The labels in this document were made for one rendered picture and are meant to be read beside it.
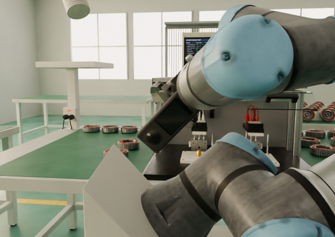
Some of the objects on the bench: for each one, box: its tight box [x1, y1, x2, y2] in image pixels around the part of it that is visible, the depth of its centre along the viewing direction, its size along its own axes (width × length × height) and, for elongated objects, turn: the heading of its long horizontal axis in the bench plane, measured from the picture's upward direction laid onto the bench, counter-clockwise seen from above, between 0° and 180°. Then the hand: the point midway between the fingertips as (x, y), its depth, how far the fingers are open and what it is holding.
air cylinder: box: [191, 138, 207, 151], centre depth 139 cm, size 5×8×6 cm
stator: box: [310, 144, 335, 157], centre depth 139 cm, size 11×11×4 cm
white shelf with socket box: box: [35, 61, 114, 130], centre depth 189 cm, size 35×37×46 cm
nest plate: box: [180, 151, 205, 164], centre depth 125 cm, size 15×15×1 cm
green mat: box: [0, 129, 155, 180], centre depth 154 cm, size 94×61×1 cm
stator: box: [103, 147, 129, 158], centre depth 133 cm, size 11×11×4 cm
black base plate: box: [144, 144, 311, 181], centre depth 125 cm, size 47×64×2 cm
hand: (164, 110), depth 60 cm, fingers open, 4 cm apart
